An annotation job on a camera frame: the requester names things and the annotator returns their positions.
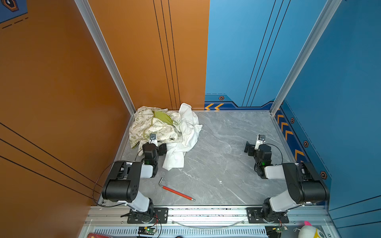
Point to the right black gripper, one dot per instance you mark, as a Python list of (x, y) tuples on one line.
[(248, 148)]

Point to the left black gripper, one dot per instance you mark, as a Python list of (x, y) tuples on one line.
[(161, 148)]

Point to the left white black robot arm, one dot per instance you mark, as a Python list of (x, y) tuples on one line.
[(123, 182)]

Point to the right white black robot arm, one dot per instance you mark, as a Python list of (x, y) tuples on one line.
[(304, 185)]

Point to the cream green patterned cloth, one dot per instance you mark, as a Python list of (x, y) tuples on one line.
[(145, 124)]

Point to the olive green cloth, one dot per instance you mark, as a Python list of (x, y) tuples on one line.
[(163, 117)]

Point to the white cloth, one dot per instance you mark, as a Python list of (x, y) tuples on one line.
[(190, 129)]

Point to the right green circuit board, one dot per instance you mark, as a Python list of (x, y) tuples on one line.
[(275, 232)]

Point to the green circuit board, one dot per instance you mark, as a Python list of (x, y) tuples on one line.
[(275, 232), (146, 231)]

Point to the left green circuit board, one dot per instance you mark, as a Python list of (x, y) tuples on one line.
[(146, 231)]

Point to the white plush toy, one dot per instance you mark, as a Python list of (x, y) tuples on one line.
[(309, 231)]

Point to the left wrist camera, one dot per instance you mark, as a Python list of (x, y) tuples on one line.
[(153, 139)]

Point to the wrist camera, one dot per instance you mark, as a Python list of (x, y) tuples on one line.
[(153, 139), (261, 139)]

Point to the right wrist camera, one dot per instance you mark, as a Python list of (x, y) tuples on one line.
[(261, 139)]

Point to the red handled hex key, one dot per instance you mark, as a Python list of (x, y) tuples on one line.
[(174, 191)]

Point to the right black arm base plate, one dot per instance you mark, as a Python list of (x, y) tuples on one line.
[(257, 215)]

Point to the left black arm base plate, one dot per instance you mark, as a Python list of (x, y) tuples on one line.
[(156, 214)]

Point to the aluminium front rail frame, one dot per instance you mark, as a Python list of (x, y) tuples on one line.
[(204, 221)]

